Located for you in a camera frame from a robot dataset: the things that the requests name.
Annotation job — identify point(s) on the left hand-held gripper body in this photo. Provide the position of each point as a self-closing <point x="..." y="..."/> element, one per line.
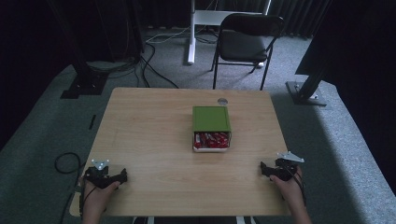
<point x="99" y="177"/>

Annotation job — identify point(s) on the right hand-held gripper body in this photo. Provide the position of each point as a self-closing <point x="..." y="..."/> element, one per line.
<point x="285" y="169"/>

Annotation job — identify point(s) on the pile of red packets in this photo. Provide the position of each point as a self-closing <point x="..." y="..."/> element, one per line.
<point x="211" y="140"/>

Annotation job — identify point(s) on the green drawer box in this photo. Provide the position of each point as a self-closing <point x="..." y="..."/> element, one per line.
<point x="211" y="118"/>

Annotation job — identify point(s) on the person's left hand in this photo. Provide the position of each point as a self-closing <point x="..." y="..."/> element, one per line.
<point x="98" y="196"/>

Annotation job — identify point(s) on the person's right hand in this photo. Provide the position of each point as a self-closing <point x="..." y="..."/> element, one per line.
<point x="289" y="189"/>

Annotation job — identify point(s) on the white table leg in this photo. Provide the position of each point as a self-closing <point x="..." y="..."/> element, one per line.
<point x="246" y="220"/>
<point x="146" y="220"/>

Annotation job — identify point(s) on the black floor strip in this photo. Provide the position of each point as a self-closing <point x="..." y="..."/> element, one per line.
<point x="92" y="122"/>

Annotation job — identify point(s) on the round grey table grommet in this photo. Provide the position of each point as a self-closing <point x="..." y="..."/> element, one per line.
<point x="222" y="101"/>

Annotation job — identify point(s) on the black metal stand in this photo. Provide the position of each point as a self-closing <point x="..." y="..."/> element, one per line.
<point x="306" y="93"/>
<point x="84" y="84"/>

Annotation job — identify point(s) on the black folding chair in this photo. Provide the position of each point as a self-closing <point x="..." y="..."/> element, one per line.
<point x="243" y="43"/>

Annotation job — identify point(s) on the white desk frame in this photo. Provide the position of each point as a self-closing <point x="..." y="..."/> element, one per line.
<point x="191" y="37"/>

